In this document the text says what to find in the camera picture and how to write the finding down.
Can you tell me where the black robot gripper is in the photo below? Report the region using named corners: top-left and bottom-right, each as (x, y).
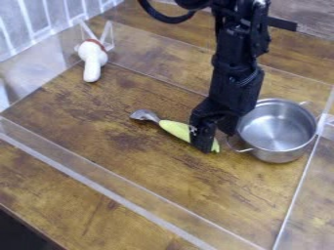
top-left (190, 29), bottom-right (263, 153)

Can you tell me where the stainless steel pot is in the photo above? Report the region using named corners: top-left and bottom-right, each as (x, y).
top-left (226, 98), bottom-right (319, 164)

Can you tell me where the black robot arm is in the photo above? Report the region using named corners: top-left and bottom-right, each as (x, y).
top-left (176, 0), bottom-right (270, 153)

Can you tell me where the white toy mushroom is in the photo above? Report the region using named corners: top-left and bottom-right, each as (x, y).
top-left (77, 39), bottom-right (108, 83)

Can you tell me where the clear acrylic triangle stand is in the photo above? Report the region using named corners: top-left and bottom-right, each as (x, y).
top-left (77, 21), bottom-right (115, 52)

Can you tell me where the black bar on table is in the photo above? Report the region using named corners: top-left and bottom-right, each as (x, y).
top-left (267, 17), bottom-right (298, 31)

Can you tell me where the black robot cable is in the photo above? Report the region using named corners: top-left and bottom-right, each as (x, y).
top-left (138, 0), bottom-right (214, 25)

